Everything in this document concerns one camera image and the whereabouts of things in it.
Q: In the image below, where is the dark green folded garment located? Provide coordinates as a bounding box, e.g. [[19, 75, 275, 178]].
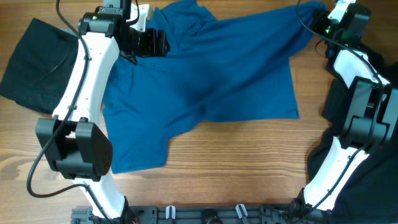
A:
[[1, 18, 78, 114]]

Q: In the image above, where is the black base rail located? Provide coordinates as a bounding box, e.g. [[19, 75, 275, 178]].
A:
[[70, 203, 312, 224]]

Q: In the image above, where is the black garment pile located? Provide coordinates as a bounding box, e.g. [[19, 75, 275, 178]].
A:
[[306, 40, 398, 224]]

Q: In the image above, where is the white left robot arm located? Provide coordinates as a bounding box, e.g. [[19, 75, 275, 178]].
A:
[[35, 6, 168, 223]]

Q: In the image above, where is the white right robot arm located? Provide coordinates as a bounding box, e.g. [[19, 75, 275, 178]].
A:
[[303, 1, 397, 212]]

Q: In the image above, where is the blue polo shirt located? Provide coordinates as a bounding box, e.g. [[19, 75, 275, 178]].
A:
[[103, 1, 325, 174]]

